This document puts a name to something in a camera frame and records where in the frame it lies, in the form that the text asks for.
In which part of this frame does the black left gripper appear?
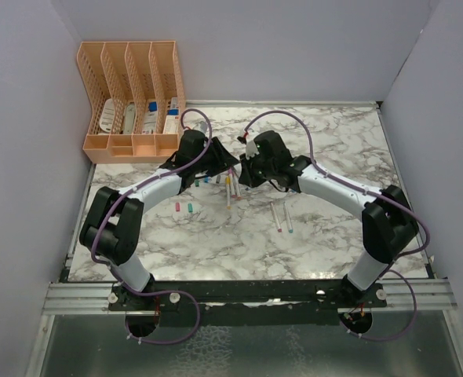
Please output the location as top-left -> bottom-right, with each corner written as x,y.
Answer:
193,137 -> 239,178

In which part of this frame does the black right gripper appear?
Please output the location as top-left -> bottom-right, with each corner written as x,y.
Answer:
239,148 -> 275,189

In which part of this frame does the yellow cap marker pen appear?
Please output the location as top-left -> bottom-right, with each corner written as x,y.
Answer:
225,175 -> 232,210

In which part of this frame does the teal cap marker pen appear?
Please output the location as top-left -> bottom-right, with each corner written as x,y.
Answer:
283,202 -> 293,234

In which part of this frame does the pink cap marker pen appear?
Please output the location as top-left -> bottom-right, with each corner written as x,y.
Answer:
269,202 -> 283,232

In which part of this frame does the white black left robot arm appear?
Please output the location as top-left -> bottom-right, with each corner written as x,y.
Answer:
78,130 -> 239,310

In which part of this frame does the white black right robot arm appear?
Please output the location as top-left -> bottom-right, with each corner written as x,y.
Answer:
239,130 -> 419,307

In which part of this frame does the red white box in organizer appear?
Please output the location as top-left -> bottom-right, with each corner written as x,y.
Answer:
162,97 -> 180,134

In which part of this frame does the blue white box in organizer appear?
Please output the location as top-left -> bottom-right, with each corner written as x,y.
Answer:
141,101 -> 158,134

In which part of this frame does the white device in organizer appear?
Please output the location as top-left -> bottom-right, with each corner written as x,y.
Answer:
121,102 -> 136,134

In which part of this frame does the peach plastic file organizer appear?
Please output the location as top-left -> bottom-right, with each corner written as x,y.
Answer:
77,41 -> 186,164

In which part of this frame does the white paper card in organizer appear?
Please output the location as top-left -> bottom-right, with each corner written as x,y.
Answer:
98,98 -> 116,135

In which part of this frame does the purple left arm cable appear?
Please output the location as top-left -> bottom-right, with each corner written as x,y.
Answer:
90,108 -> 213,346

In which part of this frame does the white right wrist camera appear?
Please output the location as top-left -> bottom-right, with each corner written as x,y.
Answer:
237,136 -> 259,159

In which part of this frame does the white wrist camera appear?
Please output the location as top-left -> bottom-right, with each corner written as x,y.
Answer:
195,122 -> 209,134
237,136 -> 259,159

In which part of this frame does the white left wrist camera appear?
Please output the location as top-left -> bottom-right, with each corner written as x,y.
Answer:
195,122 -> 209,134

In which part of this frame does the black metal base rail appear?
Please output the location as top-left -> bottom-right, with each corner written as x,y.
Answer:
58,254 -> 389,327

